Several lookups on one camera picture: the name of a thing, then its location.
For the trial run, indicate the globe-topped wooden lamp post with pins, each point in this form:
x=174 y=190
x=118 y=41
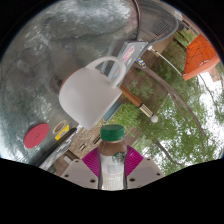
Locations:
x=133 y=99

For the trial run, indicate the flat round red coaster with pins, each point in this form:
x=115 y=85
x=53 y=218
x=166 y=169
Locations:
x=36 y=135

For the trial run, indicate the black laptop with stickers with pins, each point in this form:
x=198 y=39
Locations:
x=58 y=148

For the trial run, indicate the orange patio umbrella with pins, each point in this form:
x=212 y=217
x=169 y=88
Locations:
x=200 y=56

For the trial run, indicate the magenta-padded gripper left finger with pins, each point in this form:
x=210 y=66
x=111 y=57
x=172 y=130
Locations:
x=80 y=173

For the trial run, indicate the white ceramic mug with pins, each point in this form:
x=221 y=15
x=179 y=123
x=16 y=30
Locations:
x=86 y=96

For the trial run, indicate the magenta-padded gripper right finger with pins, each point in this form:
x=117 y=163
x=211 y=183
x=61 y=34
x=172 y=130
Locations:
x=145 y=171

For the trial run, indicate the green-capped coffee drink bottle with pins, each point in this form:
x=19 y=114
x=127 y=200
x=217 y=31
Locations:
x=112 y=160

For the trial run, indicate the blue and yellow striped post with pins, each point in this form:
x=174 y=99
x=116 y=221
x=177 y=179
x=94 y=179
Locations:
x=141 y=63

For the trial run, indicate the leaning grey-trunked tree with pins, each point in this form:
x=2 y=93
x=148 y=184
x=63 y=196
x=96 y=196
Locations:
x=180 y=103

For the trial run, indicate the grey mesh patio chair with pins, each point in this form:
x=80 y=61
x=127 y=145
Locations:
x=156 y=23

